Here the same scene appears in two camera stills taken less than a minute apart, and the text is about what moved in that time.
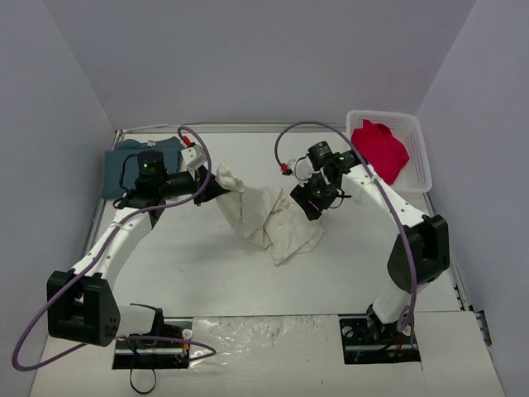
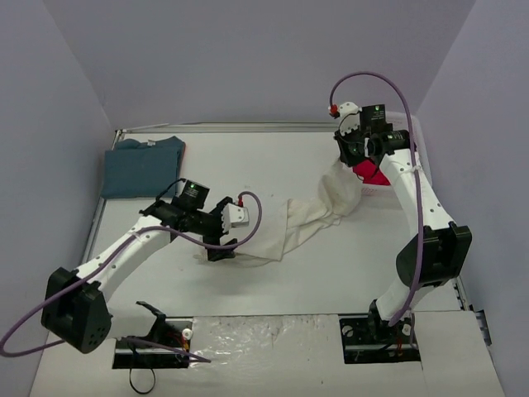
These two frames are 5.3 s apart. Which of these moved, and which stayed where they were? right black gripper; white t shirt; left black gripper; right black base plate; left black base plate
Moved: right black gripper; left black gripper; white t shirt
Stayed: left black base plate; right black base plate
